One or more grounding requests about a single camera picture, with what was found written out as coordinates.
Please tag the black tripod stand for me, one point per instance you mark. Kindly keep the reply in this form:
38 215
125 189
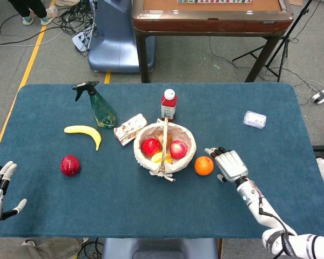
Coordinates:
283 46

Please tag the brown bread roll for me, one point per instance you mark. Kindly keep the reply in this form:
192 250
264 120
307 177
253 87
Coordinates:
162 138

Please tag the pink red apple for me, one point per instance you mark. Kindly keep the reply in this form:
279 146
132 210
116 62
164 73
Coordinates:
178 149

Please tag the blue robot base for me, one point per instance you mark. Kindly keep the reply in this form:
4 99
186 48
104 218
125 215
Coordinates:
116 40

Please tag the person legs with sneakers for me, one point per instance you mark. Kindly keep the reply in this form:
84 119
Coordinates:
33 10

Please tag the red juice bottle white cap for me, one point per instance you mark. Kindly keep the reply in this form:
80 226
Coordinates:
168 106

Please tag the red white snack packet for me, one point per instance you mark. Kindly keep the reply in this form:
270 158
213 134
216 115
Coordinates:
129 129

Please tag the orange fruit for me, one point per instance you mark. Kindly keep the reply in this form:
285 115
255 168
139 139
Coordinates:
204 165

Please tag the white lined wicker basket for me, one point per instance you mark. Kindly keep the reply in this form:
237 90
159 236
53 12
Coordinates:
164 151

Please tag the brown mahjong table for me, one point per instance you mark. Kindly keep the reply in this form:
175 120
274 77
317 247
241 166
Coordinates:
210 21

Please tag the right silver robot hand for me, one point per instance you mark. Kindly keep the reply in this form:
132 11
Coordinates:
232 163

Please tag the blue grey robot chest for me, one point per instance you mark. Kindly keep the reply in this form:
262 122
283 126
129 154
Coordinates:
159 248

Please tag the grey cloth bundle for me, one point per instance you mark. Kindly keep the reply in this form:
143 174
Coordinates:
37 248

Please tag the dark red apple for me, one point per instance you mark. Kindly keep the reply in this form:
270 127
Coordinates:
70 165

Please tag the yellow fruit piece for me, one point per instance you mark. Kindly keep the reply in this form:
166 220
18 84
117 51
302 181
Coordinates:
159 158

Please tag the blue table cloth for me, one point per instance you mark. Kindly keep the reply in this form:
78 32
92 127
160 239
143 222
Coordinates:
124 202

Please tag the clear plastic small box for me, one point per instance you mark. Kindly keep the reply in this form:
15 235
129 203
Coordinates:
255 119

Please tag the yellow banana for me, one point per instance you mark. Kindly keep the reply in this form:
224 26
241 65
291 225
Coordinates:
86 132

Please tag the green spray bottle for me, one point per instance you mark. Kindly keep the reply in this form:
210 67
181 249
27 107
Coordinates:
101 110

